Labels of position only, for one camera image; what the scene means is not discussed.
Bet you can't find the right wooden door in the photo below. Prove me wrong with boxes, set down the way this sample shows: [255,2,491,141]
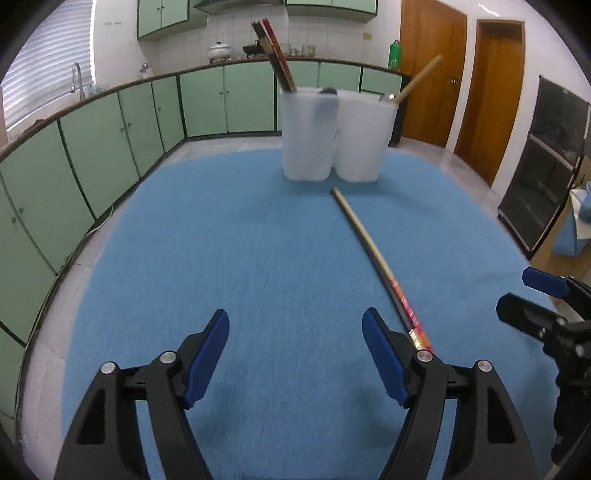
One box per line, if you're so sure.
[455,20,526,185]

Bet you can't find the green lower kitchen cabinets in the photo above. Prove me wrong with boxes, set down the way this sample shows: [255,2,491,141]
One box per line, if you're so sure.
[0,59,406,421]

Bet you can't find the blue cloth pile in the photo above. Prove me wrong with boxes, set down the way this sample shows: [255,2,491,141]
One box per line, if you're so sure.
[552,182,591,258]

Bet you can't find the wooden door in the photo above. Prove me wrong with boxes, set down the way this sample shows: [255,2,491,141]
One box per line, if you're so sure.
[401,0,468,147]
[455,20,526,185]

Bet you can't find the window blinds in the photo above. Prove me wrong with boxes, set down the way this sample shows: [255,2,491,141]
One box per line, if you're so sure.
[1,0,94,127]

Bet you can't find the black chopstick silver band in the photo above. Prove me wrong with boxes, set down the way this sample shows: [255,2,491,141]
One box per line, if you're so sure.
[252,21,291,92]

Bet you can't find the black oven cabinet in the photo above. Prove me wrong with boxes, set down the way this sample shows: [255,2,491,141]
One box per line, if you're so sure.
[498,77,590,259]

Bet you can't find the white cooking pot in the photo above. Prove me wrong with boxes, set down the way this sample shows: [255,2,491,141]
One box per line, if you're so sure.
[207,41,232,64]

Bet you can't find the red handled bamboo chopstick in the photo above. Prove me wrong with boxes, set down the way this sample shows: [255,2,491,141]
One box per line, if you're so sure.
[331,187,434,353]

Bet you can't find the blue table mat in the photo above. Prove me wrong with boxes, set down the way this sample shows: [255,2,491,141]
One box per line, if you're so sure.
[61,149,557,479]

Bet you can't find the white twin utensil holder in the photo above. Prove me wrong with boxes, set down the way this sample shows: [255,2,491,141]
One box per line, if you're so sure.
[280,88,399,183]

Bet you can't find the left wooden door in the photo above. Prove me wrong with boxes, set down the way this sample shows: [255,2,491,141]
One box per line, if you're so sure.
[401,0,468,147]

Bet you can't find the green kitchen cabinets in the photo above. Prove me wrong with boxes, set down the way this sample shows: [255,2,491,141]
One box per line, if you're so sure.
[136,0,380,40]
[0,59,406,421]

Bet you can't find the black wok on stove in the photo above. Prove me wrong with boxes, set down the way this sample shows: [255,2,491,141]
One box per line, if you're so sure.
[242,41,266,59]

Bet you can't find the chrome sink faucet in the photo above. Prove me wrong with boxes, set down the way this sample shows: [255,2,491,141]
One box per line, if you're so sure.
[70,62,85,101]

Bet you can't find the green upper kitchen cabinets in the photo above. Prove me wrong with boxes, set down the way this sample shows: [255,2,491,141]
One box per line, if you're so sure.
[136,0,380,40]

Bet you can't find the green bottle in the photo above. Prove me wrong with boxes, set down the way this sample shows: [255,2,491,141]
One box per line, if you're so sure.
[389,40,403,71]

